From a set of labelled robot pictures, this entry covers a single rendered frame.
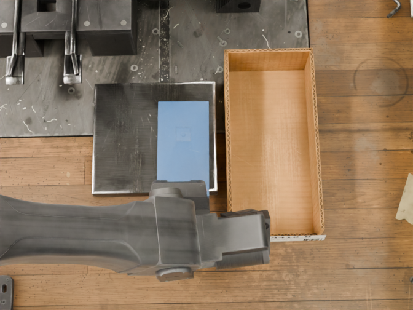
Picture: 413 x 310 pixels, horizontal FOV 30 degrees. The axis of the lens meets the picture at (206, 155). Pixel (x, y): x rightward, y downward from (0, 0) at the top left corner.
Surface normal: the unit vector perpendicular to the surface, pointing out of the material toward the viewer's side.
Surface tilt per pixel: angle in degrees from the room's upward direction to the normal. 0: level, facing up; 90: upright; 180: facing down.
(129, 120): 0
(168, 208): 39
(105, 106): 0
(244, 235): 3
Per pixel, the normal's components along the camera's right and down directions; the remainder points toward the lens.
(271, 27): -0.01, -0.29
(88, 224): 0.62, -0.30
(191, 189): 0.00, 0.22
